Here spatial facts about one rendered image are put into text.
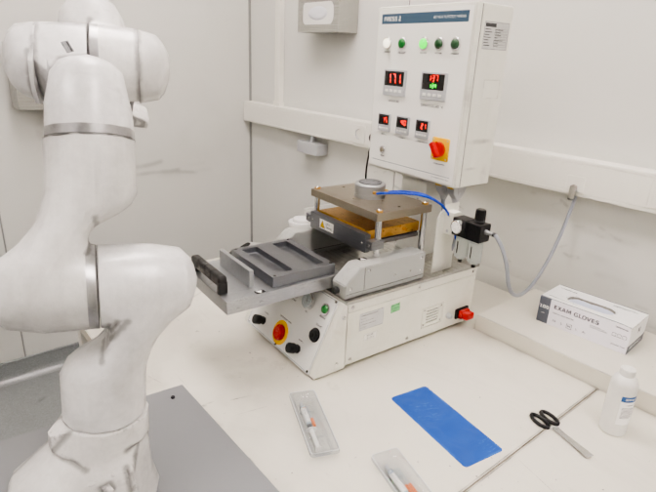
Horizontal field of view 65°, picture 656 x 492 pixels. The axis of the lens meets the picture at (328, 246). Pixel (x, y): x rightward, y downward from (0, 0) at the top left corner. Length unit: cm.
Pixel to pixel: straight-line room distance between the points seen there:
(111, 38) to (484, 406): 98
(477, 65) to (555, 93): 41
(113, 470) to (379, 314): 68
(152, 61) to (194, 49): 186
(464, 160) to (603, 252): 52
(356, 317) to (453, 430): 32
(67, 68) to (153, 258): 25
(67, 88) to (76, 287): 24
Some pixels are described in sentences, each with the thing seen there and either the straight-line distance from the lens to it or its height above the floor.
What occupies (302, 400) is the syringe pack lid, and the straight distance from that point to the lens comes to 112.
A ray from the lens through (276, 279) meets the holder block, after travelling 111.
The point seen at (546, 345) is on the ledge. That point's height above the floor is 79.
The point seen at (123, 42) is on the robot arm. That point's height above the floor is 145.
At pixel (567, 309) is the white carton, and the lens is 148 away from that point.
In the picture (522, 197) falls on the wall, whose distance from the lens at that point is 171.
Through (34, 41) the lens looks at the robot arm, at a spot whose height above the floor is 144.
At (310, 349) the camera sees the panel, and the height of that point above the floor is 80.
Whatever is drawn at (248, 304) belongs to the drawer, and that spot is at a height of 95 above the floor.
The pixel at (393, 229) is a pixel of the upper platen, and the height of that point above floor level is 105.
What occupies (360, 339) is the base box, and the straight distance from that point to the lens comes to 124.
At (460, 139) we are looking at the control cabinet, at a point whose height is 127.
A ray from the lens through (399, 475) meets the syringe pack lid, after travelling 98.
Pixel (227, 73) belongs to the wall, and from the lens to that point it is 276.
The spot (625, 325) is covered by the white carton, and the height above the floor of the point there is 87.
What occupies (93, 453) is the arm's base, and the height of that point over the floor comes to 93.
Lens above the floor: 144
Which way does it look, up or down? 20 degrees down
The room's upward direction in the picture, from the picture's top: 3 degrees clockwise
